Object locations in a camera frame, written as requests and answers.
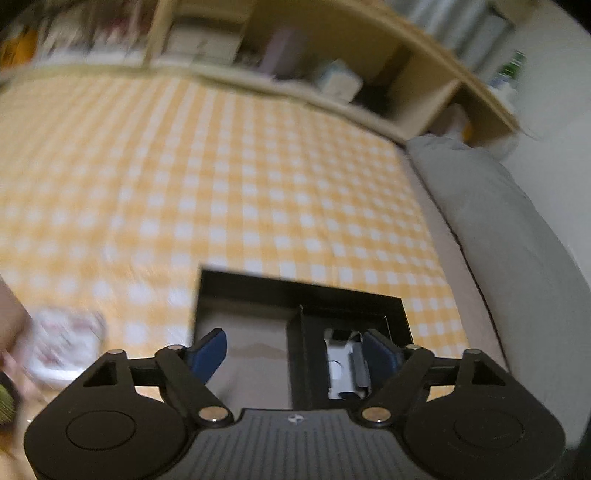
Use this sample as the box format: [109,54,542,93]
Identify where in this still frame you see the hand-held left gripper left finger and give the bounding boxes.
[82,328,233,424]

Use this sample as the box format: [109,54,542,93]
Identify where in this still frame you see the small black box with insert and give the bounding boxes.
[285,305,394,411]

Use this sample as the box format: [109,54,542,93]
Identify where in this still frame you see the yellow white checked cloth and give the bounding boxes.
[0,65,465,416]

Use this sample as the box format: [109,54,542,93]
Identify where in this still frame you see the white tissue box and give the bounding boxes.
[318,59,365,101]

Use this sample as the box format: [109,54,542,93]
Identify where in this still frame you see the clear display cases with dolls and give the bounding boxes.
[36,0,155,62]

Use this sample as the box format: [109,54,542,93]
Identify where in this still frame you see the yellow box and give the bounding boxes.
[0,27,34,66]

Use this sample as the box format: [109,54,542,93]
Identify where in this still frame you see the white small drawer box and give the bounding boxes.
[167,15,245,64]

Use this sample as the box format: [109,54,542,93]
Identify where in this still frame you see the pale purple box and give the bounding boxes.
[262,28,306,78]

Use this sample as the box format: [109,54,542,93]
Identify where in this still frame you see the wooden headboard shelf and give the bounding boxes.
[0,0,525,149]

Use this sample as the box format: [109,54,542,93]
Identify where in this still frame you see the grey pillow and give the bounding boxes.
[405,135,591,455]

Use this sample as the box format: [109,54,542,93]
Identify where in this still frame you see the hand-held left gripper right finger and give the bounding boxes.
[359,328,511,428]

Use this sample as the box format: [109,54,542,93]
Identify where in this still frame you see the large black cardboard box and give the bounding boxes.
[193,265,413,411]

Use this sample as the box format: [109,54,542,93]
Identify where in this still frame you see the white patterned pouch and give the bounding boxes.
[25,308,108,389]

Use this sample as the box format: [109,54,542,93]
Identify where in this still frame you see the beige bed sheet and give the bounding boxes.
[403,150,511,372]

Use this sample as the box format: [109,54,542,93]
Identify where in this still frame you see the green white bottle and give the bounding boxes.
[488,50,528,103]

